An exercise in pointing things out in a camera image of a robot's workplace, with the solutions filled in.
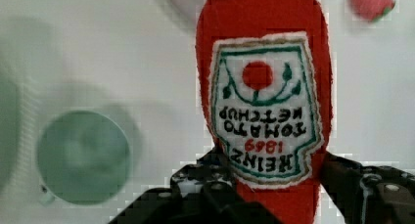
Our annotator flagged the green perforated strainer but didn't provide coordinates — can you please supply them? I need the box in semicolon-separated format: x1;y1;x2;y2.
0;69;21;190

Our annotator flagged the green cup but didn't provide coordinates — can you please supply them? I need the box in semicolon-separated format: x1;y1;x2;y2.
37;111;131;205

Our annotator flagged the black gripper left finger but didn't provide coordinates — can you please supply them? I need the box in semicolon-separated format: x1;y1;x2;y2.
109;149;281;224

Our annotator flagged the grey round plate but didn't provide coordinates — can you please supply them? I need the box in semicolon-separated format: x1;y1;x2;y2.
168;0;207;26

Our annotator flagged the red plush ketchup bottle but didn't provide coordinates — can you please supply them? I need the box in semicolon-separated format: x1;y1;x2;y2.
196;0;333;224

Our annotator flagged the red toy strawberry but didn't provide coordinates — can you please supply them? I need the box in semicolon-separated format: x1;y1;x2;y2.
349;0;395;22

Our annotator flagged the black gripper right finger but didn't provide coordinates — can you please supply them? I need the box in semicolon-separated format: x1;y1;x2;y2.
321;153;415;224

